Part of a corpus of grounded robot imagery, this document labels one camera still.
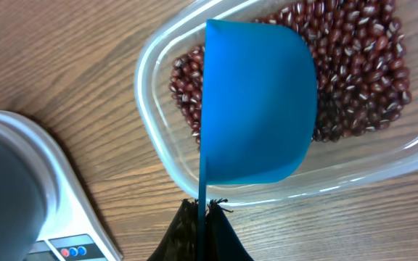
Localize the clear plastic food container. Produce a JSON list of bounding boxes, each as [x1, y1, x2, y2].
[[134, 0, 418, 207]]

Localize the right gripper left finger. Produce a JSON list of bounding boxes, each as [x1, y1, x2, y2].
[[148, 199, 198, 261]]

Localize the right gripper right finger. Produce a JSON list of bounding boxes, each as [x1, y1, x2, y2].
[[205, 199, 253, 261]]

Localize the blue plastic measuring scoop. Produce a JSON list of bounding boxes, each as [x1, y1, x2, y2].
[[197, 19, 318, 260]]

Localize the blue metal bowl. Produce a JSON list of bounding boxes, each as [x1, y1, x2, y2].
[[0, 119, 50, 261]]

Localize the red adzuki beans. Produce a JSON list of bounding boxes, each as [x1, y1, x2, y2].
[[168, 0, 412, 144]]

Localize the white digital kitchen scale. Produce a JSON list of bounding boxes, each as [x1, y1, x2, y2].
[[0, 110, 123, 260]]

